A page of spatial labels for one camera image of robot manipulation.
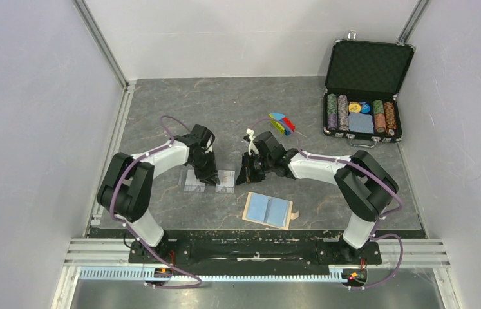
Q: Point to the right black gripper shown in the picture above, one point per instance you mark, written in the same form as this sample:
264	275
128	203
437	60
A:
246	173

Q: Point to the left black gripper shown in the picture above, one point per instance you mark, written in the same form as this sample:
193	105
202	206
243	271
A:
211	174

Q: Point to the transparent credit card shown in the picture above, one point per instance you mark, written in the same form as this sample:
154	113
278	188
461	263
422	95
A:
192	184
227	182

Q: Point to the beige card holder wallet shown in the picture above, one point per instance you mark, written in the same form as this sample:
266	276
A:
269	211

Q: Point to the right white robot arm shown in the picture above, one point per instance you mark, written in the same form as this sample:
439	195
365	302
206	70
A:
365	185

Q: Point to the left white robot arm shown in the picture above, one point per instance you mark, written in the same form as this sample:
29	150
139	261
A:
125	191

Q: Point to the blue playing card deck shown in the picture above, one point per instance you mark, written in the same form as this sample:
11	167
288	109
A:
361	123

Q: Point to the colourful toy brick block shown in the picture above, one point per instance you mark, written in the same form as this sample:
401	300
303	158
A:
282	123

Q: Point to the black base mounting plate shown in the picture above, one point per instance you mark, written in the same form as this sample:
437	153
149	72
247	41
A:
256	252

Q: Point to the green purple chip stack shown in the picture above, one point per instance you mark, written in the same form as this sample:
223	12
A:
332	112

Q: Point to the grey pink chip stack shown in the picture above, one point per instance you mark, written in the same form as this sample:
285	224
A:
343	112

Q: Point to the yellow dealer chip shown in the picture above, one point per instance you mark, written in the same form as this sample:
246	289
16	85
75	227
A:
354	107

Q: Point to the blue dealer chip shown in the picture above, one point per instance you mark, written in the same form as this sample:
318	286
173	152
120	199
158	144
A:
366	108

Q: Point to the black poker chip case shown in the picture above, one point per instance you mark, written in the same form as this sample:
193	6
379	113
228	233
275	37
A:
364	72

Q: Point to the green red chip stack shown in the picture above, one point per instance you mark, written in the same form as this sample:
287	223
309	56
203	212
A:
379	116

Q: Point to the orange brown chip stack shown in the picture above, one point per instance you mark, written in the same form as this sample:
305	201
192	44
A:
391	122

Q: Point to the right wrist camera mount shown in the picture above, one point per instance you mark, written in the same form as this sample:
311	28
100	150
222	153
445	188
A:
249	140

